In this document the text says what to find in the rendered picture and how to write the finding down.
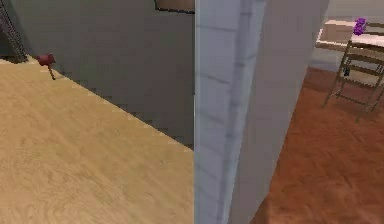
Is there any pale room door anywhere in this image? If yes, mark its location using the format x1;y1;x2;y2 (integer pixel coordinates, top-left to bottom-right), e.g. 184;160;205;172
194;0;268;224

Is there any dark red toilet plunger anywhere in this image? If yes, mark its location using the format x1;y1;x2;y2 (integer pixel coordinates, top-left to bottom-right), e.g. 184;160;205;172
36;53;57;81

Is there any pale wooden table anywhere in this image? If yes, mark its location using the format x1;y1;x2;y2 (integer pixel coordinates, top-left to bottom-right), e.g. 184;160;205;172
315;19;384;54

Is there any wooden slatted chair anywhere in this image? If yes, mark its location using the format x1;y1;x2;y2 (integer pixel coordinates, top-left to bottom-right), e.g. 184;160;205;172
321;38;384;124

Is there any purple grape bunch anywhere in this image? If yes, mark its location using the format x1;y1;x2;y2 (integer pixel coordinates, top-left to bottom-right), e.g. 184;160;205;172
352;17;367;37

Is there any dark metal rack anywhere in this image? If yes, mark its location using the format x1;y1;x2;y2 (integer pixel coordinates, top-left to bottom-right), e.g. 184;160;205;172
0;0;29;64

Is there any framed picture with dark frame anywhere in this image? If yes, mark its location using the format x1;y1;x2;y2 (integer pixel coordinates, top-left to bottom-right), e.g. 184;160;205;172
153;0;196;15

